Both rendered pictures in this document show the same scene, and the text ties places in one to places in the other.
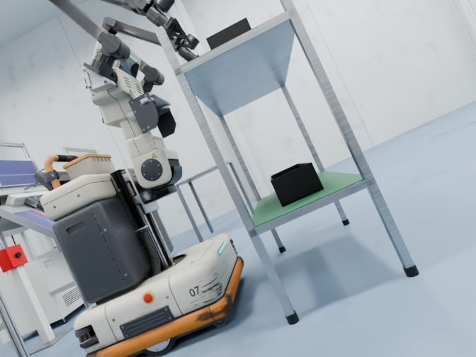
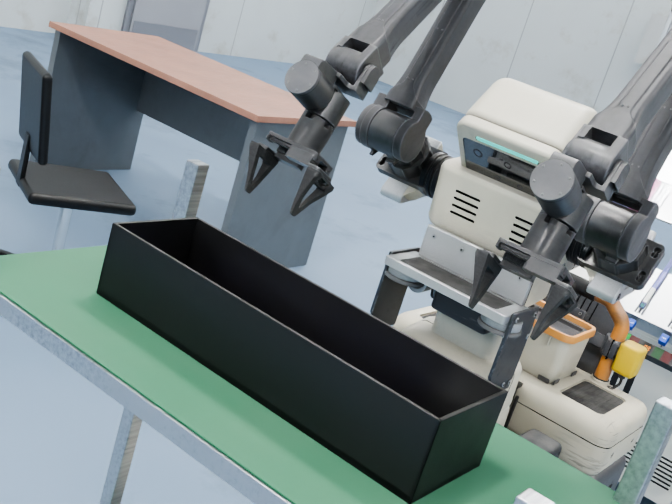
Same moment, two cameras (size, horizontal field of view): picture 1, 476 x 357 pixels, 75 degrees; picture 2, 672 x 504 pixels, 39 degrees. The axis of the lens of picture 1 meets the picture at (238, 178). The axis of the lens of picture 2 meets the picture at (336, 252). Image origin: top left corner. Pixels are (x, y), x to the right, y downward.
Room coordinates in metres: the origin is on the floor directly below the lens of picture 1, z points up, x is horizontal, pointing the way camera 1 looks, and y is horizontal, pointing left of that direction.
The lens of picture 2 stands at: (2.00, -1.30, 1.51)
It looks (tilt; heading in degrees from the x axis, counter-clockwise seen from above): 17 degrees down; 115
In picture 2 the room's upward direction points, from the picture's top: 17 degrees clockwise
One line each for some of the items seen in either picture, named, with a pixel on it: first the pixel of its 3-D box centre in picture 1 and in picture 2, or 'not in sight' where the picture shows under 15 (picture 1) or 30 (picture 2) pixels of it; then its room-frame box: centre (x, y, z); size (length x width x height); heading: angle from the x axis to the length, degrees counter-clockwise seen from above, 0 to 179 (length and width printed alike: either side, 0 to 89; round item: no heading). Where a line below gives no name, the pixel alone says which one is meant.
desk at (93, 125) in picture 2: not in sight; (182, 144); (-0.80, 2.50, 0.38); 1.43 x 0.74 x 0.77; 174
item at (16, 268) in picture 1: (28, 295); not in sight; (2.34, 1.80, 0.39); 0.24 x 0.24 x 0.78; 84
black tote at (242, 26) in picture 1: (239, 64); (287, 338); (1.46, -0.23, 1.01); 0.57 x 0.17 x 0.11; 173
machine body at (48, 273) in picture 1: (49, 290); not in sight; (3.10, 2.18, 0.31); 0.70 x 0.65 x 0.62; 174
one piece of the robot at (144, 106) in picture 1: (151, 112); (456, 304); (1.52, 0.25, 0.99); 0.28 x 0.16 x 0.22; 173
